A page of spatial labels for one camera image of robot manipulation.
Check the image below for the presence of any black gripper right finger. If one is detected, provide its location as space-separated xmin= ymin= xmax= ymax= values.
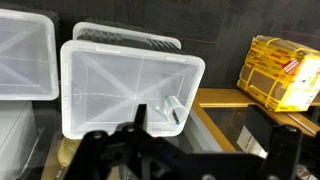
xmin=245 ymin=104 xmax=304 ymax=180

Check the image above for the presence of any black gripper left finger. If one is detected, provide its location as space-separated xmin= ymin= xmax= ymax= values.
xmin=134 ymin=103 xmax=148 ymax=135

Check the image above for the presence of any teal marker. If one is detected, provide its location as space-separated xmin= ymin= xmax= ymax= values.
xmin=171 ymin=109 xmax=182 ymax=126

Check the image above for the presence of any clear plastic cup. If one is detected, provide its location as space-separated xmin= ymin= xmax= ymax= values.
xmin=163 ymin=94 xmax=188 ymax=127

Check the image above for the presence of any translucent white plastic bin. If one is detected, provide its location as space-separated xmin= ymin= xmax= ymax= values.
xmin=59 ymin=39 xmax=206 ymax=140
xmin=0 ymin=8 xmax=60 ymax=102

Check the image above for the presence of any yellow plastic crate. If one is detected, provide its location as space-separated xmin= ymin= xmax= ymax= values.
xmin=236 ymin=34 xmax=320 ymax=113

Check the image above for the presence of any white plastic bin behind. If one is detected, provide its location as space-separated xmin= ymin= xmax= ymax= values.
xmin=72 ymin=21 xmax=183 ymax=50

